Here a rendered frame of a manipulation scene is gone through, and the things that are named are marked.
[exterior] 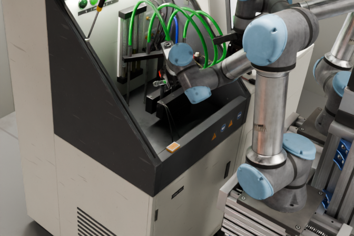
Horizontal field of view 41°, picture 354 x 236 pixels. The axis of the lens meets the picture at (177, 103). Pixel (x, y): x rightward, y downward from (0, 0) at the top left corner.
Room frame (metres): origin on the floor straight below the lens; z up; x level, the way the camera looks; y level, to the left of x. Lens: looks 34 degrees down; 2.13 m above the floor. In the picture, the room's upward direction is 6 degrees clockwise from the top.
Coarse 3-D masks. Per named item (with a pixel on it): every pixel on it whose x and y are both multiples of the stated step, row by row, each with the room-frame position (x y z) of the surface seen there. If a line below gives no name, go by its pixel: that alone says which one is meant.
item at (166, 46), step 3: (162, 42) 1.56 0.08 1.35; (165, 42) 1.56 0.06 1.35; (168, 42) 1.56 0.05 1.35; (171, 42) 1.56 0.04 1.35; (162, 45) 1.55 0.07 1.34; (165, 45) 1.55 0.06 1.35; (168, 45) 1.55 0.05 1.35; (171, 45) 1.55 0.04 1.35; (162, 48) 1.53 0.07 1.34; (165, 48) 1.53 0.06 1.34; (168, 48) 1.53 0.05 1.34; (162, 51) 1.54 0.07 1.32; (165, 51) 1.52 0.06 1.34; (168, 51) 1.52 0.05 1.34; (165, 54) 1.51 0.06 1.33; (168, 54) 1.51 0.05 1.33; (165, 57) 1.49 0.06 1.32; (165, 60) 1.50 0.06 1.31
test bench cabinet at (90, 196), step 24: (240, 144) 1.91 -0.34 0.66; (72, 168) 1.60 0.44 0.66; (96, 168) 1.51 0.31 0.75; (72, 192) 1.61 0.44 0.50; (96, 192) 1.51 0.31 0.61; (120, 192) 1.44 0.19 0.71; (144, 192) 1.37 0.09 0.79; (72, 216) 1.61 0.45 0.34; (96, 216) 1.51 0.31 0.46; (120, 216) 1.43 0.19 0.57; (144, 216) 1.36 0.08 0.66
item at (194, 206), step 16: (240, 128) 1.88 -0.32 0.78; (224, 144) 1.77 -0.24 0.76; (208, 160) 1.66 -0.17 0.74; (224, 160) 1.79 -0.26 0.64; (192, 176) 1.56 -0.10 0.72; (208, 176) 1.68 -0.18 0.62; (224, 176) 1.82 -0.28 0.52; (160, 192) 1.38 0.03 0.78; (176, 192) 1.47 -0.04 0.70; (192, 192) 1.58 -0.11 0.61; (208, 192) 1.70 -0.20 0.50; (160, 208) 1.39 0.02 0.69; (176, 208) 1.49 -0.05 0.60; (192, 208) 1.60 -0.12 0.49; (208, 208) 1.73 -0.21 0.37; (160, 224) 1.40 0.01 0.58; (176, 224) 1.50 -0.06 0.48; (192, 224) 1.62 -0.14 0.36; (208, 224) 1.75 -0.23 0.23
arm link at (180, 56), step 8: (176, 48) 1.34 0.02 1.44; (184, 48) 1.34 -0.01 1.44; (168, 56) 1.37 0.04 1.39; (176, 56) 1.32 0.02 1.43; (184, 56) 1.33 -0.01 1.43; (192, 56) 1.33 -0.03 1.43; (168, 64) 1.39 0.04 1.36; (176, 64) 1.32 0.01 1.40; (184, 64) 1.32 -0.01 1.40; (192, 64) 1.33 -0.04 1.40; (176, 72) 1.32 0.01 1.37
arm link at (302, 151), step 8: (288, 136) 1.18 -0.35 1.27; (296, 136) 1.19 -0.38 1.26; (288, 144) 1.14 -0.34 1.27; (296, 144) 1.14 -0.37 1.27; (304, 144) 1.15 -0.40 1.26; (312, 144) 1.16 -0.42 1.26; (288, 152) 1.12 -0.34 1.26; (296, 152) 1.11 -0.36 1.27; (304, 152) 1.11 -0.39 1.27; (312, 152) 1.12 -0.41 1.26; (296, 160) 1.10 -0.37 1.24; (304, 160) 1.11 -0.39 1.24; (312, 160) 1.13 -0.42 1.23; (296, 168) 1.08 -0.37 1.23; (304, 168) 1.11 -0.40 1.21; (296, 176) 1.08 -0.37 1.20; (304, 176) 1.12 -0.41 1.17; (288, 184) 1.11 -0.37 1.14; (296, 184) 1.11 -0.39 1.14
